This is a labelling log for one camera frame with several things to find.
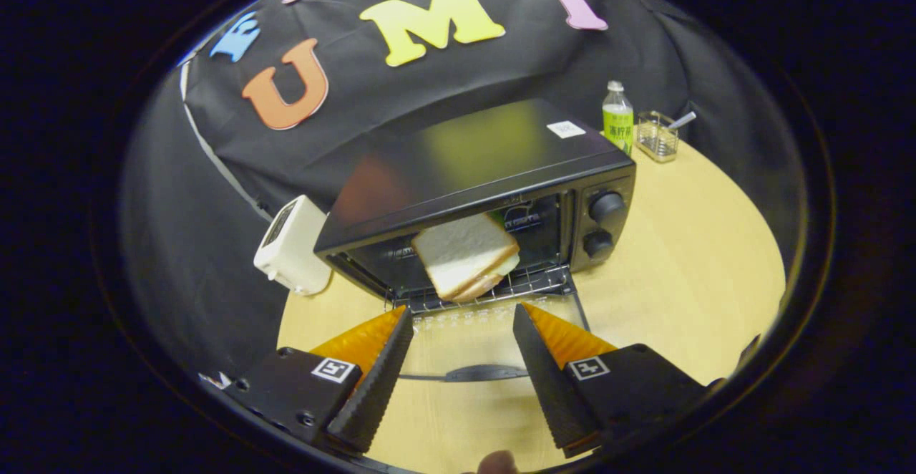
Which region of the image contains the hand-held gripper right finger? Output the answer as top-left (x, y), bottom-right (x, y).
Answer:
top-left (512, 302), bottom-right (716, 459)

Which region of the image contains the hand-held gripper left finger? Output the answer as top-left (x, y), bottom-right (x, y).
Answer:
top-left (225, 306), bottom-right (414, 455)

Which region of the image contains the white bread sandwich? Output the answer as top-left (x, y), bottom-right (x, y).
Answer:
top-left (411, 213), bottom-right (521, 303)

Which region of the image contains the black toaster oven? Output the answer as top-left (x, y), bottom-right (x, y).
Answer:
top-left (313, 98), bottom-right (638, 383)

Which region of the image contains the white pop-up toaster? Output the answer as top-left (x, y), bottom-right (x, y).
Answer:
top-left (253, 195), bottom-right (333, 296)

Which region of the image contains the green label drink bottle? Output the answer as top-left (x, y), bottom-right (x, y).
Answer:
top-left (603, 80), bottom-right (635, 156)

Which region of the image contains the clear wire cutlery holder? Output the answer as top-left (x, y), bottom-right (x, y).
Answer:
top-left (635, 110), bottom-right (679, 163)

